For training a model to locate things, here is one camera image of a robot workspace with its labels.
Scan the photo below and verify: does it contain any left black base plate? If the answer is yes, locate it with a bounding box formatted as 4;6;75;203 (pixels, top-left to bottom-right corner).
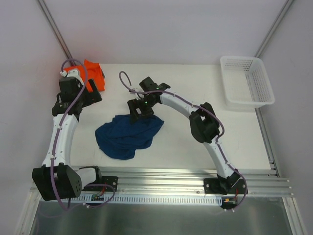
83;176;118;192

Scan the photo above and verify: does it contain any blue t-shirt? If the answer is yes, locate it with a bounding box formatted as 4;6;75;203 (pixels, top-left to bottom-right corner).
95;115;164;161

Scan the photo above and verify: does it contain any orange folded t-shirt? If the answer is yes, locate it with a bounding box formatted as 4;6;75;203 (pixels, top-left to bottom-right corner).
64;59;105;92

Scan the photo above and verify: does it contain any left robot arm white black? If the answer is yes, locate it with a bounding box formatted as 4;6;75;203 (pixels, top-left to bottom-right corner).
32;76;103;201

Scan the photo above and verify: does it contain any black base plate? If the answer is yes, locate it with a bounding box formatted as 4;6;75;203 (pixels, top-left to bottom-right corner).
203;178;248;195
83;176;118;192

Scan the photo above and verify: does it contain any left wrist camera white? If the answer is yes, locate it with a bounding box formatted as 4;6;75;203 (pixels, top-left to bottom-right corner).
60;69;84;84

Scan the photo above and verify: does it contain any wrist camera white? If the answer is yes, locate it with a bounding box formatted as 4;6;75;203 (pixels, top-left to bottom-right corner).
60;69;84;84
130;88;143;98

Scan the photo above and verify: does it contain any white plastic basket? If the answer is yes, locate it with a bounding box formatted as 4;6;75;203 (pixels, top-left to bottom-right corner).
220;56;275;109

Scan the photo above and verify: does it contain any aluminium mounting rail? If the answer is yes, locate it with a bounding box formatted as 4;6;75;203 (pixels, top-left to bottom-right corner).
99;167;293;197

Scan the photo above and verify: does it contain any white slotted cable duct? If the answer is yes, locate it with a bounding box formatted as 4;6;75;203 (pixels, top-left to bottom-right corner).
72;193;222;206

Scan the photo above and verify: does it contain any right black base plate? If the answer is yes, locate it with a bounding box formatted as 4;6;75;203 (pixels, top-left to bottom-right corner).
203;178;248;195

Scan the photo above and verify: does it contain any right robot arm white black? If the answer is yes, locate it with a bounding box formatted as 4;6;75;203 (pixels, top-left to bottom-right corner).
128;77;240;195

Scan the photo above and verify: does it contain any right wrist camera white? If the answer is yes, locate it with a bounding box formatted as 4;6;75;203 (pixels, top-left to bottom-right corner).
130;88;143;98

